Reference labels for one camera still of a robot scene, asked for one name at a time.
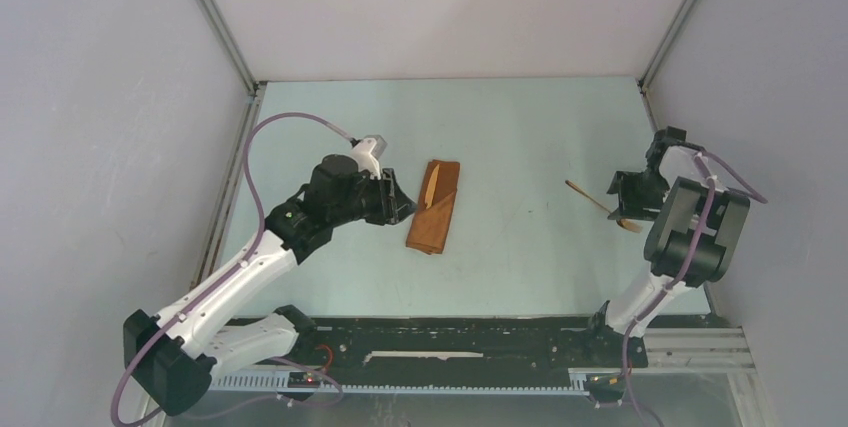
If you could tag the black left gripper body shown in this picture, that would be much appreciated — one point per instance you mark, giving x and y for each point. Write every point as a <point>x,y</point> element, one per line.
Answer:
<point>366,201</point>

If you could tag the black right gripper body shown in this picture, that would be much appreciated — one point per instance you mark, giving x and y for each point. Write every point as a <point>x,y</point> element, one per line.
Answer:
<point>638,191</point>

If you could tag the gold knife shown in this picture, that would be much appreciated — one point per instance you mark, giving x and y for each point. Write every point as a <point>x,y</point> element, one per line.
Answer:
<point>431,186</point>

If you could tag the orange cloth napkin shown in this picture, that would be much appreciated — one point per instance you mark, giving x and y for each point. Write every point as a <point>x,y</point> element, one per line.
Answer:
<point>430,227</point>

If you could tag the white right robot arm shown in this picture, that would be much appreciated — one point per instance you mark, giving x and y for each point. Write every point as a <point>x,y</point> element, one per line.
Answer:
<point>697,206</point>

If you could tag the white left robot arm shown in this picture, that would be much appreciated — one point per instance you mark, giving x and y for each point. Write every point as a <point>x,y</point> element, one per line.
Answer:
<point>218,291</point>

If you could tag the gold fork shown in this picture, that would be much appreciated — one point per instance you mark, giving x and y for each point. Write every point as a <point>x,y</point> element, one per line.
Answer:
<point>625,224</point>

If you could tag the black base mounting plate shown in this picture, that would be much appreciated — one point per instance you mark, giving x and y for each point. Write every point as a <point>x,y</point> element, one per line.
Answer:
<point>507,354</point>

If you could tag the aluminium frame rail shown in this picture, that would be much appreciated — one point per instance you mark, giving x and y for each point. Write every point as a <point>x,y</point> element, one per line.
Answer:
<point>676,344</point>

